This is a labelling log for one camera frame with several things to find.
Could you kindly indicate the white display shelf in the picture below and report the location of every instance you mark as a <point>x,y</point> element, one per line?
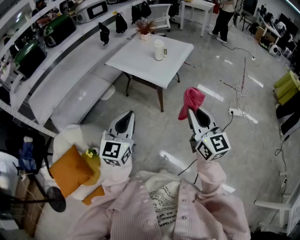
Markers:
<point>70,54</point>

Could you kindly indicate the black floor fan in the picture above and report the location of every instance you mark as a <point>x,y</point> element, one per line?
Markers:
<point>56,199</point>

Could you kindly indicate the white square table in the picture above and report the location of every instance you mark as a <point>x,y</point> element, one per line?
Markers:
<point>150,63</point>

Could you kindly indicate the green air fryer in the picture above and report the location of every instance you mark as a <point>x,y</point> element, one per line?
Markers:
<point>59,29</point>
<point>30,56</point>

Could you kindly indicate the person's left forearm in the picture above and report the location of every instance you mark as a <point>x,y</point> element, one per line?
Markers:
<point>119,173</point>

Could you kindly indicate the white bench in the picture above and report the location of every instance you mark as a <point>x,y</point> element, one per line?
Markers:
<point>77,93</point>

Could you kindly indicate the black monitor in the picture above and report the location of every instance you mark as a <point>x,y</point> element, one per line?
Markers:
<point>289,23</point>

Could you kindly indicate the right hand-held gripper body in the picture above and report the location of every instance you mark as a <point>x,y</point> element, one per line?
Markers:
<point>213,146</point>

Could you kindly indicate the person's right forearm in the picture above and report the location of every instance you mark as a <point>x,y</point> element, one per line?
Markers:
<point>211,175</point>

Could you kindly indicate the person's pink striped shirt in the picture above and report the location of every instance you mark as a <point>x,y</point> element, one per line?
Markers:
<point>131,211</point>

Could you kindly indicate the white desk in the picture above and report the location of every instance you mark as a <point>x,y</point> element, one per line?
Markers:
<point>269,28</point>

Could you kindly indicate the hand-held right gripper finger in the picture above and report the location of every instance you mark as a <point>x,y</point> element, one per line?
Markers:
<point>193,123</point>
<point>212,122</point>

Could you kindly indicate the white power strip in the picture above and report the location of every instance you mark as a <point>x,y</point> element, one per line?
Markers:
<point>235,112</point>
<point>283,180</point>

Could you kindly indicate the pink cloth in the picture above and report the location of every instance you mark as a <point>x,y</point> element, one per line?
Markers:
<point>193,97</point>

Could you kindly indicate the orange cushion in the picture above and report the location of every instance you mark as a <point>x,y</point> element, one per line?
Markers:
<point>70,171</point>

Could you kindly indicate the yellow plush toy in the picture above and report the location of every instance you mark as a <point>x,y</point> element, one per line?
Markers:
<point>92,164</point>

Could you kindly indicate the yellow-green stool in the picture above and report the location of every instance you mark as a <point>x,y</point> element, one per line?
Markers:
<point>287,86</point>

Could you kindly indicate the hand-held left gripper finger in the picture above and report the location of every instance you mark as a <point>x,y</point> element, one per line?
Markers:
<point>118,122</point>
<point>131,129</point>

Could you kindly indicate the white drink container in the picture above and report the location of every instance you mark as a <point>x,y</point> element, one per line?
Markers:
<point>159,51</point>

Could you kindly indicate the white tall table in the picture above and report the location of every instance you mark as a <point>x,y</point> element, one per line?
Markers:
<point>199,5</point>

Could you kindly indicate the white mesh office chair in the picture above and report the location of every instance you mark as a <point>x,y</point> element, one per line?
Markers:
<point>160,16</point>

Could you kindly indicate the blue cloth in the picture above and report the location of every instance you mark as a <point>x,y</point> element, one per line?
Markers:
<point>27,154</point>

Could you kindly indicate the white kitchen appliance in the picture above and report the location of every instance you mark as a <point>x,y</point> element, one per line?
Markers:
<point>91,10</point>

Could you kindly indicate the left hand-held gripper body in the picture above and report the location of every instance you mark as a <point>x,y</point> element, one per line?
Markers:
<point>112,150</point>

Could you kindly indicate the dried flowers in pink pot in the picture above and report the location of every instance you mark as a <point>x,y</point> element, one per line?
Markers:
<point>145,27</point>

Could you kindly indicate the white fluffy armchair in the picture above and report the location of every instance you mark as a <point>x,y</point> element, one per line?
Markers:
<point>68,136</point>

